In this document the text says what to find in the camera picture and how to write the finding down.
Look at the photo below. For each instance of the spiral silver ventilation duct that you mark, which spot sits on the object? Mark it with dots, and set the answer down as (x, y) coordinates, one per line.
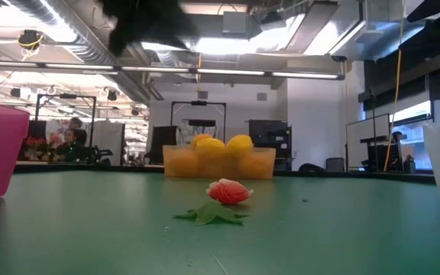
(90, 46)

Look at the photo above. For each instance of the black ceiling-mounted device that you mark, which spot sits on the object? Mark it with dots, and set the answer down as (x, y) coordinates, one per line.
(30, 38)

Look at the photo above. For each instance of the bright window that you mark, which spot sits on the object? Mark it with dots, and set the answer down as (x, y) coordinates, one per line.
(415, 133)

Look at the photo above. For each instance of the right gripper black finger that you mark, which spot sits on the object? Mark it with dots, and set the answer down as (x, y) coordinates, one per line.
(422, 40)
(428, 10)

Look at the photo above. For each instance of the rectangular silver ventilation duct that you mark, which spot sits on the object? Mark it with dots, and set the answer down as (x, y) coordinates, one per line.
(350, 30)

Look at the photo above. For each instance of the green table mat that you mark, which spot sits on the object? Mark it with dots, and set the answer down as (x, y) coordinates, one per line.
(90, 237)

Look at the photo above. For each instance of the orange plastic basket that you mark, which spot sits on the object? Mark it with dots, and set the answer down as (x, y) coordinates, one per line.
(220, 170)

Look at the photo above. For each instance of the large red-capped toy mushroom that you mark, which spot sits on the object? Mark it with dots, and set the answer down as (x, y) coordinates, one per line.
(228, 191)

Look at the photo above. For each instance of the black background machine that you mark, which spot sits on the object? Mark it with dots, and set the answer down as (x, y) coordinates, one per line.
(98, 153)

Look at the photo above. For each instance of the long ceiling light bar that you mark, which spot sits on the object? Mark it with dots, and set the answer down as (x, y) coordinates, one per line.
(155, 69)

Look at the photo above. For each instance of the person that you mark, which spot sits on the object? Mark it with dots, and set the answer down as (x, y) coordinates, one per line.
(75, 123)
(71, 143)

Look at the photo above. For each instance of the black equipment cabinet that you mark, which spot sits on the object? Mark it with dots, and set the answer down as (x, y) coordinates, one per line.
(267, 131)

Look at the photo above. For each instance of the black monitor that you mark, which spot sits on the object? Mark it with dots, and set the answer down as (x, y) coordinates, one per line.
(164, 137)

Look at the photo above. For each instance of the white partition panel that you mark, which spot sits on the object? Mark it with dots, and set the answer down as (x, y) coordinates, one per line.
(111, 141)

